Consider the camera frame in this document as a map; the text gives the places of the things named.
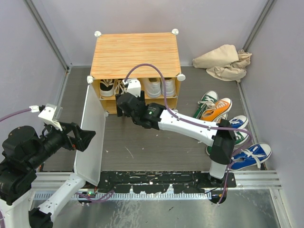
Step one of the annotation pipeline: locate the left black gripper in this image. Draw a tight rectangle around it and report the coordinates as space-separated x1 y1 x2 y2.
28 117 96 167

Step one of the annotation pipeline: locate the black white sneaker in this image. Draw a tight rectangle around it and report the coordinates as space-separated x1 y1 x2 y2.
114 79 127 95
99 79 114 97

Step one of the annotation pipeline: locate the white cabinet door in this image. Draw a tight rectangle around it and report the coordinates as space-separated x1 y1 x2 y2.
74 85 106 186

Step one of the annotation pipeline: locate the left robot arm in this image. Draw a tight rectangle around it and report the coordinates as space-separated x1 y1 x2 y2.
0 123 95 228

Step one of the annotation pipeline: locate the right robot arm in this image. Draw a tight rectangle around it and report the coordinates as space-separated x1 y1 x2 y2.
115 93 236 187

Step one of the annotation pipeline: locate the wooden shoe cabinet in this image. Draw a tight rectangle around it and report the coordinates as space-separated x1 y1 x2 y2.
90 28 181 114

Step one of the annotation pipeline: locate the green sneaker upper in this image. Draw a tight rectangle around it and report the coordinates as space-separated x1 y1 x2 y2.
193 90 218 119

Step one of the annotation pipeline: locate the green sneaker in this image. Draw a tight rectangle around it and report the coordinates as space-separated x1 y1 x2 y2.
193 90 218 119
206 131 248 155

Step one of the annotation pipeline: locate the orange sneaker upper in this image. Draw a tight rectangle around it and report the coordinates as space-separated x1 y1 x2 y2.
200 98 232 122

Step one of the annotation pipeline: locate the beige cloth bag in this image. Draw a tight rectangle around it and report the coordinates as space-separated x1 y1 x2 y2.
192 44 252 83

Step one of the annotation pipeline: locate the blue sneaker upper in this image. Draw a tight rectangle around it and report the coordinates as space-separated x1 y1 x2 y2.
229 115 248 129

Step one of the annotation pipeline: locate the blue sneaker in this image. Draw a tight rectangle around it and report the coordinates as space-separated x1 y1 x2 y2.
230 143 272 171
229 115 248 129

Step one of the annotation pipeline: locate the green sneaker lower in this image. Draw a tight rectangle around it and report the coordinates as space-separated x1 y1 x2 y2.
206 131 248 155

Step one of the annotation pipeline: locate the blue sneaker lower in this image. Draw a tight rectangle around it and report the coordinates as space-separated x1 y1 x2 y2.
230 143 272 171

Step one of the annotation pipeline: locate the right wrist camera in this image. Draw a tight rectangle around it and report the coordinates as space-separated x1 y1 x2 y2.
122 78 141 97

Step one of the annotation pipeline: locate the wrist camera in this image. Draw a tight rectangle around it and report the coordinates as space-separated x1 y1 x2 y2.
38 104 63 131
122 78 141 97

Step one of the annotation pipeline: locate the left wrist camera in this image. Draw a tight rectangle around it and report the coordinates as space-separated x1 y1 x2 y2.
38 104 63 131

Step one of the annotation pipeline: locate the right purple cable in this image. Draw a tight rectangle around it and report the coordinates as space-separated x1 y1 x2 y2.
123 63 254 205

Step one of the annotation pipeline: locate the purple cable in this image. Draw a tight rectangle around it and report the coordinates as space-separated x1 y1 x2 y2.
0 105 40 228
123 63 254 205

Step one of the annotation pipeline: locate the white cable tray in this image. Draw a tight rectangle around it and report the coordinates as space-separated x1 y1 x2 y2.
33 191 212 200

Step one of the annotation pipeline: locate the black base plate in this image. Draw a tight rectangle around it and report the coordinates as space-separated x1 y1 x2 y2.
97 171 237 194

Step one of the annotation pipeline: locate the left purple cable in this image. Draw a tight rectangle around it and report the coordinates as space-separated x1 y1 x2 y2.
0 105 40 228

